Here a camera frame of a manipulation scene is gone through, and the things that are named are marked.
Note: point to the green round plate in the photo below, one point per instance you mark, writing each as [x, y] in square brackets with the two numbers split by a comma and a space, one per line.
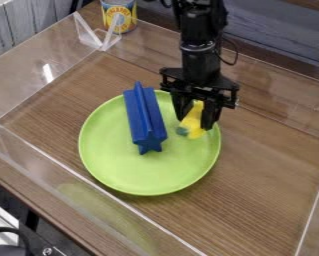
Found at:
[151, 174]

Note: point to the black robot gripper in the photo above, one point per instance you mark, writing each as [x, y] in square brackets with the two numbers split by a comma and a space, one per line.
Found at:
[217, 93]

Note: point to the black device with knob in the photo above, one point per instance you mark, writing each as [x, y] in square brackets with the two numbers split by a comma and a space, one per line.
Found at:
[30, 246]

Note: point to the yellow blue tin can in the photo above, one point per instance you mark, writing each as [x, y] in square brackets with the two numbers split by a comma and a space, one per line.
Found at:
[119, 11]

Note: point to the clear acrylic enclosure wall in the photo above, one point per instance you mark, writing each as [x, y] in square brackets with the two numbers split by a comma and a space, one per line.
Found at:
[254, 207]

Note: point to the blue star-shaped block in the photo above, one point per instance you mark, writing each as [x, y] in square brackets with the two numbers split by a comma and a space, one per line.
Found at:
[145, 118]

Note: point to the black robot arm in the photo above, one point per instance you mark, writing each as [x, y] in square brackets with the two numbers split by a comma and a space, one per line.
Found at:
[198, 80]

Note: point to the yellow toy banana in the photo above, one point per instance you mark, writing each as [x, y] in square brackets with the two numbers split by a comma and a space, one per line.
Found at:
[189, 126]

